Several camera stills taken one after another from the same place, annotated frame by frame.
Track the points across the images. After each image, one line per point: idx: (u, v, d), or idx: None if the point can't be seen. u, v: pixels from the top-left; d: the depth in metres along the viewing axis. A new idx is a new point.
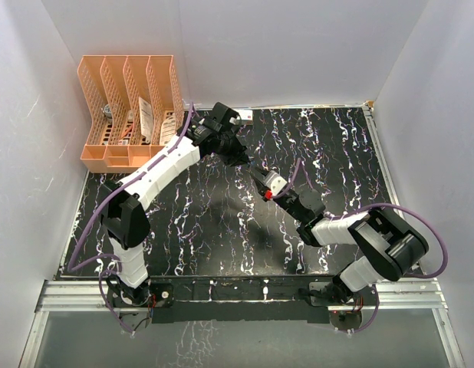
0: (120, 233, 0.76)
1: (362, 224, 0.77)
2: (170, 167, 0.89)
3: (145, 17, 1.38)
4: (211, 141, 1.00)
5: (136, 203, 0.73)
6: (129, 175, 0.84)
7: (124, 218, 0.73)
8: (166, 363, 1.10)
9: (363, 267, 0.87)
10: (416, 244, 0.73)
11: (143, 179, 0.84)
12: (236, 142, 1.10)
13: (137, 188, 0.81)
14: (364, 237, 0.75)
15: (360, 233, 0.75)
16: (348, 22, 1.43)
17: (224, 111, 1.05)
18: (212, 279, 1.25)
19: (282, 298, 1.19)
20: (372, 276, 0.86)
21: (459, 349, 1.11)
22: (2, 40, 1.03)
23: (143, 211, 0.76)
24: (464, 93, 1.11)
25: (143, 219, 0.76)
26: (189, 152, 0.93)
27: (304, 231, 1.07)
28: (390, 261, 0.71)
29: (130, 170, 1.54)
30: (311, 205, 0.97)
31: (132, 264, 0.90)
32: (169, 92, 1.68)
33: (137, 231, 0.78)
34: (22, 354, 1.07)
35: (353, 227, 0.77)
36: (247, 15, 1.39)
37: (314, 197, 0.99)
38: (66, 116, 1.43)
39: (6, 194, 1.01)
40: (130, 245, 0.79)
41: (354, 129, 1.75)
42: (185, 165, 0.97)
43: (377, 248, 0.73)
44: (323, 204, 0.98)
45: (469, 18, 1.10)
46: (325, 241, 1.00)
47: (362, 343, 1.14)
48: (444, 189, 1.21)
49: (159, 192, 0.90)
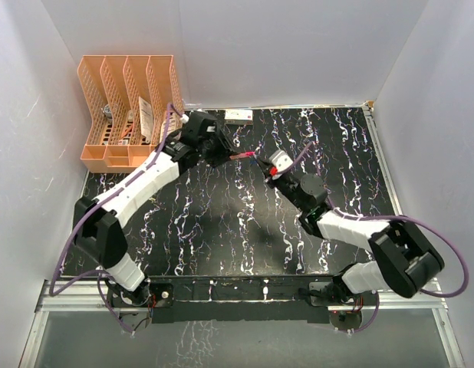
0: (97, 253, 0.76)
1: (385, 238, 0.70)
2: (149, 181, 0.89)
3: (145, 17, 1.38)
4: (189, 158, 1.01)
5: (111, 221, 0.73)
6: (106, 192, 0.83)
7: (100, 237, 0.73)
8: (166, 363, 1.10)
9: (371, 275, 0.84)
10: (432, 265, 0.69)
11: (120, 195, 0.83)
12: (219, 145, 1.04)
13: (115, 205, 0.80)
14: (389, 254, 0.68)
15: (386, 250, 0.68)
16: (347, 22, 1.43)
17: (199, 121, 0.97)
18: (212, 279, 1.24)
19: (282, 298, 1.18)
20: (378, 284, 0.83)
21: (459, 349, 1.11)
22: (3, 41, 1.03)
23: (120, 229, 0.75)
24: (464, 93, 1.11)
25: (120, 236, 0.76)
26: (169, 167, 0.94)
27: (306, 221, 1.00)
28: (409, 282, 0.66)
29: (130, 170, 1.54)
30: (312, 192, 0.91)
31: (121, 274, 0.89)
32: (169, 92, 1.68)
33: (114, 249, 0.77)
34: (22, 353, 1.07)
35: (376, 241, 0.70)
36: (247, 15, 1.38)
37: (316, 183, 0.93)
38: (66, 116, 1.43)
39: (6, 193, 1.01)
40: (110, 264, 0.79)
41: (354, 129, 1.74)
42: (162, 181, 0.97)
43: (399, 266, 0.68)
44: (324, 191, 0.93)
45: (469, 18, 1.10)
46: (332, 238, 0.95)
47: (362, 343, 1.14)
48: (444, 188, 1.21)
49: (136, 208, 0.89)
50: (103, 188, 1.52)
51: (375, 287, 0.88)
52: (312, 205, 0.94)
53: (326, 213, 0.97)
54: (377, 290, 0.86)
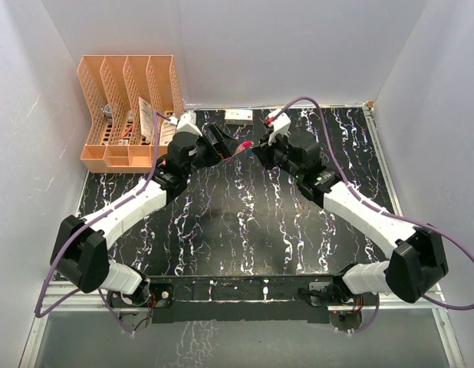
0: (75, 277, 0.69)
1: (411, 250, 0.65)
2: (137, 206, 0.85)
3: (145, 17, 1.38)
4: (178, 186, 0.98)
5: (98, 242, 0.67)
6: (94, 212, 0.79)
7: (84, 260, 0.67)
8: (166, 363, 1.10)
9: (373, 277, 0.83)
10: (438, 277, 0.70)
11: (108, 217, 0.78)
12: (208, 150, 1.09)
13: (103, 225, 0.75)
14: (410, 269, 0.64)
15: (408, 265, 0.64)
16: (347, 22, 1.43)
17: (179, 149, 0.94)
18: (212, 279, 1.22)
19: (282, 298, 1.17)
20: (380, 287, 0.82)
21: (459, 349, 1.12)
22: (3, 41, 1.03)
23: (105, 248, 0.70)
24: (464, 93, 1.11)
25: (102, 259, 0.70)
26: (158, 194, 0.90)
27: (304, 183, 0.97)
28: (417, 296, 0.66)
29: (130, 170, 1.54)
30: (302, 146, 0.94)
31: (113, 284, 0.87)
32: (169, 92, 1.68)
33: (96, 274, 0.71)
34: (22, 353, 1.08)
35: (403, 254, 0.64)
36: (247, 15, 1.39)
37: (307, 141, 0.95)
38: (66, 116, 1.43)
39: (6, 194, 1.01)
40: (90, 290, 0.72)
41: (353, 129, 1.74)
42: (151, 208, 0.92)
43: (415, 280, 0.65)
44: (317, 144, 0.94)
45: (469, 18, 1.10)
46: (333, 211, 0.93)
47: (362, 343, 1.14)
48: (444, 188, 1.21)
49: (123, 232, 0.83)
50: (103, 188, 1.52)
51: (375, 290, 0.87)
52: (306, 162, 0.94)
53: (335, 183, 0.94)
54: (378, 292, 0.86)
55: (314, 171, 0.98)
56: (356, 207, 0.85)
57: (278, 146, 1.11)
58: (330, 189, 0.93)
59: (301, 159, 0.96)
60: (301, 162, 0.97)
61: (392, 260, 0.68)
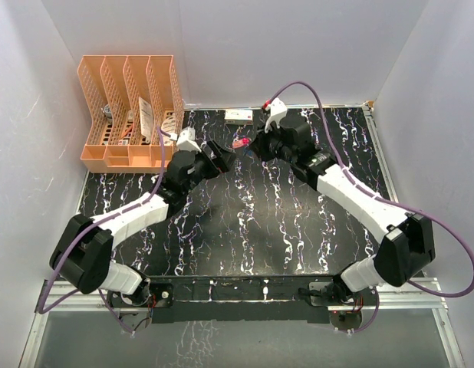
0: (76, 275, 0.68)
1: (402, 237, 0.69)
2: (143, 215, 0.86)
3: (145, 17, 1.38)
4: (178, 202, 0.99)
5: (106, 240, 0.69)
6: (100, 215, 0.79)
7: (89, 257, 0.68)
8: (166, 363, 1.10)
9: (367, 269, 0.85)
10: (426, 264, 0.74)
11: (115, 219, 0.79)
12: (206, 165, 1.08)
13: (110, 226, 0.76)
14: (399, 253, 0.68)
15: (397, 251, 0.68)
16: (347, 22, 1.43)
17: (178, 169, 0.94)
18: (212, 279, 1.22)
19: (282, 298, 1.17)
20: (374, 279, 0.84)
21: (459, 349, 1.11)
22: (3, 41, 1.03)
23: (110, 248, 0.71)
24: (464, 93, 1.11)
25: (105, 257, 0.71)
26: (162, 205, 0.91)
27: (298, 165, 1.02)
28: (403, 280, 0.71)
29: (130, 170, 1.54)
30: (293, 127, 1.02)
31: (113, 284, 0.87)
32: (169, 92, 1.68)
33: (97, 273, 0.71)
34: (22, 353, 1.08)
35: (394, 241, 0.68)
36: (247, 15, 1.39)
37: (297, 123, 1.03)
38: (66, 116, 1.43)
39: (6, 194, 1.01)
40: (87, 290, 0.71)
41: (354, 129, 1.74)
42: (154, 220, 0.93)
43: (403, 266, 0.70)
44: (307, 127, 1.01)
45: (469, 18, 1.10)
46: (327, 194, 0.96)
47: (362, 343, 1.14)
48: (444, 188, 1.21)
49: (126, 238, 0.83)
50: (103, 188, 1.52)
51: (371, 285, 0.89)
52: (297, 142, 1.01)
53: (330, 166, 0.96)
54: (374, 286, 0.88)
55: (309, 152, 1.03)
56: (349, 190, 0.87)
57: (274, 134, 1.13)
58: (324, 172, 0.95)
59: (294, 142, 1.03)
60: (294, 145, 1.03)
61: (383, 244, 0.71)
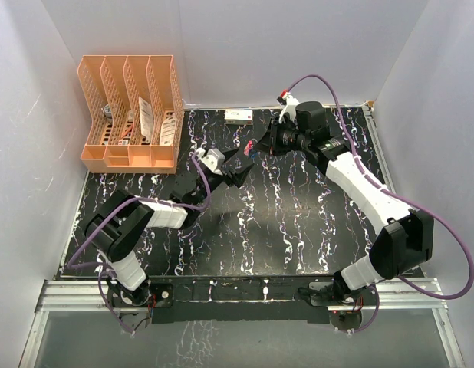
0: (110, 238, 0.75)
1: (399, 231, 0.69)
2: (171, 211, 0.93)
3: (145, 18, 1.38)
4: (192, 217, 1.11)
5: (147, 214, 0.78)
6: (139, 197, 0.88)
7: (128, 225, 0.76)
8: (166, 363, 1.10)
9: (363, 264, 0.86)
10: (419, 259, 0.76)
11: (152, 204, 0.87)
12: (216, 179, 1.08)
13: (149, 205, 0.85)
14: (394, 248, 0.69)
15: (394, 246, 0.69)
16: (347, 22, 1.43)
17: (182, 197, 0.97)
18: (212, 279, 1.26)
19: (282, 298, 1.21)
20: (371, 275, 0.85)
21: (459, 349, 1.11)
22: (3, 40, 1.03)
23: (145, 224, 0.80)
24: (465, 93, 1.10)
25: (137, 232, 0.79)
26: (179, 211, 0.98)
27: (311, 150, 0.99)
28: (394, 273, 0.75)
29: (130, 170, 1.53)
30: (307, 110, 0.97)
31: (124, 271, 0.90)
32: (169, 92, 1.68)
33: (126, 244, 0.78)
34: (22, 354, 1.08)
35: (392, 236, 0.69)
36: (247, 15, 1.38)
37: (313, 106, 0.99)
38: (66, 115, 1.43)
39: (6, 194, 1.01)
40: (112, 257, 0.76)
41: (354, 129, 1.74)
42: (172, 221, 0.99)
43: (396, 261, 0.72)
44: (322, 110, 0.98)
45: (469, 18, 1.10)
46: (333, 179, 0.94)
47: (362, 343, 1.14)
48: (444, 188, 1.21)
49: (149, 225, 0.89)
50: (103, 188, 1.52)
51: (368, 282, 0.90)
52: (311, 125, 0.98)
53: (342, 153, 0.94)
54: (372, 283, 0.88)
55: (322, 137, 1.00)
56: (357, 179, 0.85)
57: (286, 124, 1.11)
58: (336, 159, 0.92)
59: (306, 125, 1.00)
60: (306, 129, 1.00)
61: (380, 237, 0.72)
